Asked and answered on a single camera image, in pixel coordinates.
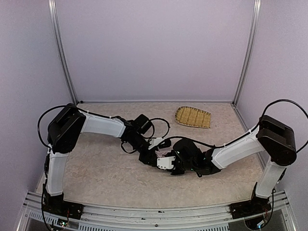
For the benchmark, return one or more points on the right frame post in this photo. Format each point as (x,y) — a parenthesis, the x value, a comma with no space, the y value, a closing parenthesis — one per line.
(248,52)

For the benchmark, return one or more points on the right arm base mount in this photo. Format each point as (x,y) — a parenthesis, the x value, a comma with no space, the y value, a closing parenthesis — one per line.
(249,208)

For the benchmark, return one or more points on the front aluminium rail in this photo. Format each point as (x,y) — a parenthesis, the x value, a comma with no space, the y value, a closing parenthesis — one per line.
(195,218)

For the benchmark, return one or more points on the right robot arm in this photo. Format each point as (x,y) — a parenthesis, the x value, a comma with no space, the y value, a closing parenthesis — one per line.
(270,136)

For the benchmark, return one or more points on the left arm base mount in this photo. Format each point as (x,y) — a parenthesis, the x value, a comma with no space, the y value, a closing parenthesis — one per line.
(64,209)

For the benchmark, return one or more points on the pink folding umbrella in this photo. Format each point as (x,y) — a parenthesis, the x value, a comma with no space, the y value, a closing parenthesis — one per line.
(162,153)

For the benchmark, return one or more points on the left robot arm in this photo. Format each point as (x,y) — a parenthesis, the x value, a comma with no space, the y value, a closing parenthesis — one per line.
(65,129)

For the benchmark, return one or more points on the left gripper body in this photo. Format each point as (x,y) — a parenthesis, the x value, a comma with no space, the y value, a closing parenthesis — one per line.
(149,158)

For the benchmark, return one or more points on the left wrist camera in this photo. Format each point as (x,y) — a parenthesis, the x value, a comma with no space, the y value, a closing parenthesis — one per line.
(159,143)

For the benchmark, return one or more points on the woven bamboo tray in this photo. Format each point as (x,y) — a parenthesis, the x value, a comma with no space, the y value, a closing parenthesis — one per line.
(192,117)

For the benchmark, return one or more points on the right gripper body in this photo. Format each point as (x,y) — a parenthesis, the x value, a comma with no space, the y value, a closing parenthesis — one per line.
(177,168)

